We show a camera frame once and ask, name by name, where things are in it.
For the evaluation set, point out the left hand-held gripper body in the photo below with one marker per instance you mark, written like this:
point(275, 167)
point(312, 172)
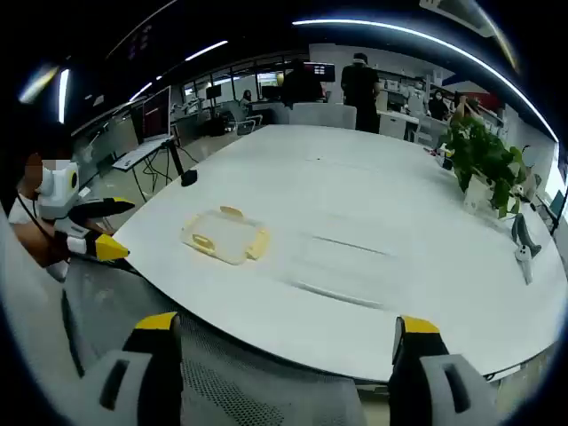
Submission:
point(55, 191)

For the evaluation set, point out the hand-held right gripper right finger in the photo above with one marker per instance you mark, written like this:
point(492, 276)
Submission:
point(426, 390)

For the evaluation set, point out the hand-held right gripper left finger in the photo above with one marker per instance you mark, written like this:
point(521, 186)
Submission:
point(133, 390)

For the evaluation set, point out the clear plastic lid yellow buckle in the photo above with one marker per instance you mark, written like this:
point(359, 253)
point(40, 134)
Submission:
point(224, 235)

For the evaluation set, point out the person's white shirt torso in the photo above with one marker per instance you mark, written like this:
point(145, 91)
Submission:
point(22, 210)

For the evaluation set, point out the short ceiling light bar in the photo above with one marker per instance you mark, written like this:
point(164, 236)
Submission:
point(141, 92)
point(206, 50)
point(63, 95)

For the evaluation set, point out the grey mesh office chair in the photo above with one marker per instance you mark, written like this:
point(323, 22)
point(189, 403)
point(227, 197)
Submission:
point(231, 390)

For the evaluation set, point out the laptop with red screen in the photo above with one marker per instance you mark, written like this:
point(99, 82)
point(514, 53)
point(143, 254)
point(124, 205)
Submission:
point(156, 113)

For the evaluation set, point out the grey shark toy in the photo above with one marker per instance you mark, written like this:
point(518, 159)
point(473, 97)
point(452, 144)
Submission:
point(523, 255)

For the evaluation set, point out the white plant pot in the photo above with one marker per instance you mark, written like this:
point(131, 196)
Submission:
point(477, 197)

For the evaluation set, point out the green leafy plant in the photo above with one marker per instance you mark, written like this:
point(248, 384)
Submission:
point(481, 153)

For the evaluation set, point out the white chair back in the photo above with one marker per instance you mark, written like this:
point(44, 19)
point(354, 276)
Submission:
point(321, 115)

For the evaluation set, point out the long curved ceiling light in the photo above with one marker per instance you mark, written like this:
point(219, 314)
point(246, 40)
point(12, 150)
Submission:
point(421, 37)

